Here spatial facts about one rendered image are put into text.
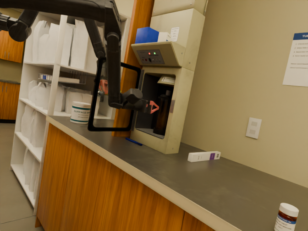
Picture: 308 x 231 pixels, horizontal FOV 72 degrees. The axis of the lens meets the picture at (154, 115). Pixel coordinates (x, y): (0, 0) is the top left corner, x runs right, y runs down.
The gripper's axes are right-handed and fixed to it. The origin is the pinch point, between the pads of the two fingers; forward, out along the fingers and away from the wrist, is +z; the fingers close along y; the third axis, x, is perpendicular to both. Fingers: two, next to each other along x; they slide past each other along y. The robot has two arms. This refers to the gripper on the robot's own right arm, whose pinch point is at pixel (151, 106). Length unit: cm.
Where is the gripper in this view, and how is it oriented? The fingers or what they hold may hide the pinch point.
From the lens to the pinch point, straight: 119.9
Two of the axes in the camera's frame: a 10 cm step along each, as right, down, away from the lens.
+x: -1.6, 9.8, 0.9
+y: -6.6, -1.8, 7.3
